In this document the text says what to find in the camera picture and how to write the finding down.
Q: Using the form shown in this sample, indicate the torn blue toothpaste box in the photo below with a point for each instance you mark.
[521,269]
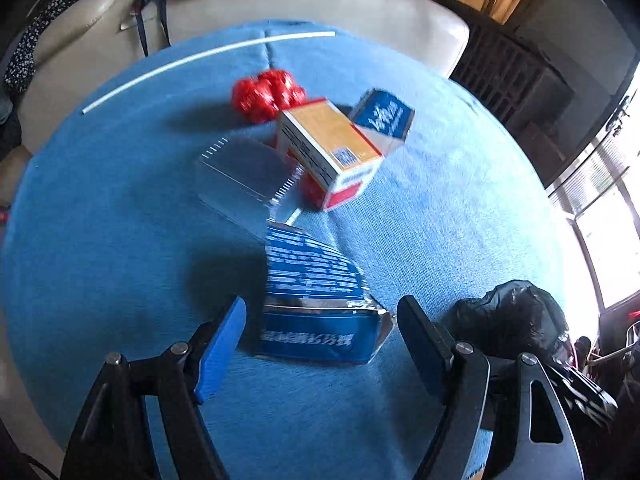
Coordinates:
[310,270]

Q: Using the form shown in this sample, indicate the red crumpled wrapper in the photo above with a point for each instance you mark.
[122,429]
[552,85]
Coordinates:
[265,92]

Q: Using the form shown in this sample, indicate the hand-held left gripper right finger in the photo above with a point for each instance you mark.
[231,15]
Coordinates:
[425,350]

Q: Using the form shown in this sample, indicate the orange and white carton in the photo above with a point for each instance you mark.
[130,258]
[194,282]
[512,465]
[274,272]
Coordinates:
[325,135]

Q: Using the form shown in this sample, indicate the blue table cloth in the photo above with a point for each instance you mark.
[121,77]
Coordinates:
[450,210]

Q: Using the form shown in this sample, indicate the bright window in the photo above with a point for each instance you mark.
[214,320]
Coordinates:
[605,240]

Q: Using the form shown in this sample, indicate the dark floral cloth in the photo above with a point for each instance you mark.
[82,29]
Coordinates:
[30,45]

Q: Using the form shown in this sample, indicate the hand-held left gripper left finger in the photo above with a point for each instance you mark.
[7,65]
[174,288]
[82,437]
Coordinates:
[220,350]

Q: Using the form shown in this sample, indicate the black plastic bag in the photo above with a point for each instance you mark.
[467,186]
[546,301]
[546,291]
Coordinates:
[510,310]

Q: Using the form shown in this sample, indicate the beige leather sofa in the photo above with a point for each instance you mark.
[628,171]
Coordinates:
[300,5]

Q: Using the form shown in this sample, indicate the clear plastic container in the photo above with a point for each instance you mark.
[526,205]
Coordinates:
[240,175]

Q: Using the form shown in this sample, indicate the thin white stick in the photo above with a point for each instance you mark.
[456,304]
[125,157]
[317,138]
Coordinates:
[300,36]

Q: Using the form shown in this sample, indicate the small blue carton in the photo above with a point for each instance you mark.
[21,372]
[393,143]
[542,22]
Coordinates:
[385,115]

